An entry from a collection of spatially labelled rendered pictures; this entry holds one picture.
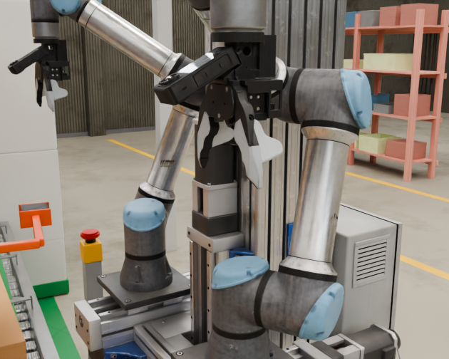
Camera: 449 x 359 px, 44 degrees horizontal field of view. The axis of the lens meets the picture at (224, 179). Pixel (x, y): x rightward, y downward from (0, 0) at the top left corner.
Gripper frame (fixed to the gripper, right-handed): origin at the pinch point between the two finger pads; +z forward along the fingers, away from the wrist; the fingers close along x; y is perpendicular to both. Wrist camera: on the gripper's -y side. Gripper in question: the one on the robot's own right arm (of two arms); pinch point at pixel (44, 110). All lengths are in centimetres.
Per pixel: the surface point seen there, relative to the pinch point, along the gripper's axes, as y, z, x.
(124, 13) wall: 373, -75, 875
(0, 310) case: -18, 57, -3
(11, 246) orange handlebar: -17.1, 29.3, -28.8
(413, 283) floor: 275, 152, 85
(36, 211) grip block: -6.1, 27.8, -7.8
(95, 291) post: 19, 71, 23
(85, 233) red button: 17, 48, 24
